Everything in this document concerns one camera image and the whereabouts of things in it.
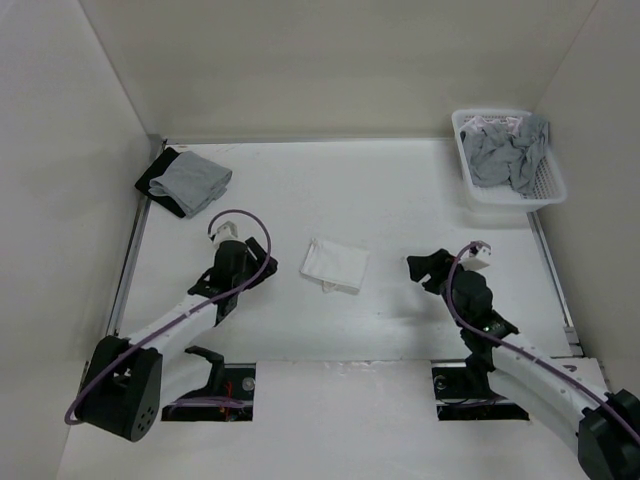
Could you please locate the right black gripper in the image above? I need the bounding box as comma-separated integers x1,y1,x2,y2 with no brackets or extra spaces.
406,248,474,327

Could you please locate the white tank top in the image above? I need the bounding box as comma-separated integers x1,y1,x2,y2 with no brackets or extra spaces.
300,238,370,295

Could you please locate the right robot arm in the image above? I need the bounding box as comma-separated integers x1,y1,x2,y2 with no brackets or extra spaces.
406,241,639,479

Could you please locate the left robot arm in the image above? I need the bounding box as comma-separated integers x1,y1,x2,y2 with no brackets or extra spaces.
66,237,278,442

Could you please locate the folded grey tank top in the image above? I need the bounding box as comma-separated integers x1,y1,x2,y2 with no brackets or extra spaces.
149,151,233,218

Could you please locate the crumpled grey tank top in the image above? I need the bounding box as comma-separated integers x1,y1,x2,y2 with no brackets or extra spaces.
460,114,549,196

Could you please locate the folded black tank top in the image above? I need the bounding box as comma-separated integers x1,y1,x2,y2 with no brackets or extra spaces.
134,147,186,219

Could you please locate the pale pink tank top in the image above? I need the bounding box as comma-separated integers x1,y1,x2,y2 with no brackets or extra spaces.
469,115,524,135

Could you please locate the white plastic basket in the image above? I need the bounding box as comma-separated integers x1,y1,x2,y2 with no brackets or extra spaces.
451,108,567,214

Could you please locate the white front cover board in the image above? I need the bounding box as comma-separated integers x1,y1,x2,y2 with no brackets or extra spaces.
58,361,583,479

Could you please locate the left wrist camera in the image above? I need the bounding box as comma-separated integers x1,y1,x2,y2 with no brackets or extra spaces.
210,221,238,249

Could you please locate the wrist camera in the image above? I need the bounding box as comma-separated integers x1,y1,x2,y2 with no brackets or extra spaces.
462,242,492,271
210,221,238,249

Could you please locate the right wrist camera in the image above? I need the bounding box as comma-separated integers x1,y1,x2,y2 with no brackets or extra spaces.
462,242,492,271

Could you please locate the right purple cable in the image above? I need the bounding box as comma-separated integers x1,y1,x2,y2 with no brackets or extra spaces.
447,240,640,446

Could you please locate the purple cable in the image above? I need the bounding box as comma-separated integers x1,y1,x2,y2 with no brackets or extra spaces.
64,209,273,426
447,240,640,446

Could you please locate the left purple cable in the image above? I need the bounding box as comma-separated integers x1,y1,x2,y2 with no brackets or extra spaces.
64,209,273,426

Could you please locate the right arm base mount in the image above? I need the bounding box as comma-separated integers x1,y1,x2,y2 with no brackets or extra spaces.
431,360,530,422

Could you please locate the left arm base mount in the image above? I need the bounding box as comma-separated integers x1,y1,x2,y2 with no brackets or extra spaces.
160,346,257,423

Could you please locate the left aluminium table rail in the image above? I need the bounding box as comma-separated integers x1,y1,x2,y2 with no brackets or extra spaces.
98,133,167,361

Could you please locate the aluminium table rail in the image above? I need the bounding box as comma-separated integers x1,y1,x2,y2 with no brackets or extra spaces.
527,212,585,358
98,133,167,361

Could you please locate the right aluminium table rail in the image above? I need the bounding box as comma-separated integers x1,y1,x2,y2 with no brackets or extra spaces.
527,212,585,358

